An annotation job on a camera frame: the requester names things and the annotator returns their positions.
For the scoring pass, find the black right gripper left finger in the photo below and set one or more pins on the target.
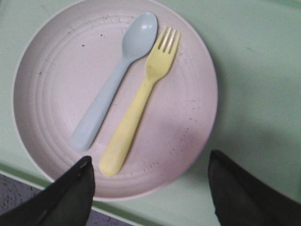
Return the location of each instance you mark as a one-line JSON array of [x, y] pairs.
[[66, 202]]

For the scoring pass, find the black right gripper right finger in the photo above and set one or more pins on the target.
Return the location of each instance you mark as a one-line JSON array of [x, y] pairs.
[[240, 199]]

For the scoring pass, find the pale pink round plate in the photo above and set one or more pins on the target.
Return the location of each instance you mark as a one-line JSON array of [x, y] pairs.
[[69, 60]]

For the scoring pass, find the yellow plastic fork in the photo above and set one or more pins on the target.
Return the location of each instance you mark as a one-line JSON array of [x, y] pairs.
[[157, 66]]

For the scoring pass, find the light green plastic tray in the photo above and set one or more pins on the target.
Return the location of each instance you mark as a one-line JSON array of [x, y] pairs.
[[256, 49]]

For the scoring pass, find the light blue plastic spoon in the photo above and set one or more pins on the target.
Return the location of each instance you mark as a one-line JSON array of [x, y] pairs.
[[136, 43]]

